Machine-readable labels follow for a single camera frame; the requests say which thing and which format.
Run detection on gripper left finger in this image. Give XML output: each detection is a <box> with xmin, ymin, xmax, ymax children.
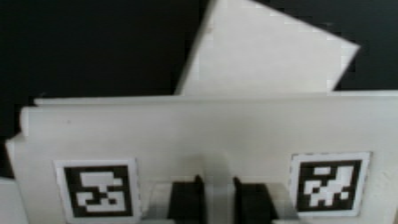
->
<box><xmin>140</xmin><ymin>174</ymin><xmax>208</xmax><ymax>224</ymax></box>

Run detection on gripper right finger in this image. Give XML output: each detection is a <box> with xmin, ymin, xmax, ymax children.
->
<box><xmin>231</xmin><ymin>176</ymin><xmax>300</xmax><ymax>224</ymax></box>

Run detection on white cabinet door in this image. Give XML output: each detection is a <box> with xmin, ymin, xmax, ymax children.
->
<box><xmin>7</xmin><ymin>96</ymin><xmax>398</xmax><ymax>224</ymax></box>

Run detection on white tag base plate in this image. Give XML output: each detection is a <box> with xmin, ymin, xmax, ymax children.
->
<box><xmin>177</xmin><ymin>0</ymin><xmax>360</xmax><ymax>96</ymax></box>

